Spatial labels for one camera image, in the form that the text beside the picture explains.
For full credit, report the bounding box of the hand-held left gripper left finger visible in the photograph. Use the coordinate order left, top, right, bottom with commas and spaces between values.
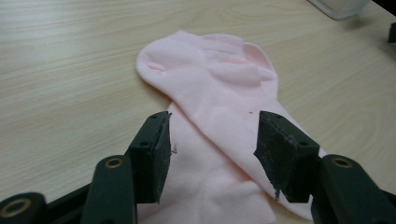
124, 110, 173, 204

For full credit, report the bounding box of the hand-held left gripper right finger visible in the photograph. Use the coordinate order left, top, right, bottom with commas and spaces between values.
253, 110, 321, 203

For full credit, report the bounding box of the white rectangular box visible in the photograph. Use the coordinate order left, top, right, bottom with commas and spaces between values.
306, 0, 373, 21

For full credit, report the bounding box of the pink sock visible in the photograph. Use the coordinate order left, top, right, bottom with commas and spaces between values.
136, 102, 278, 224
135, 30, 328, 222

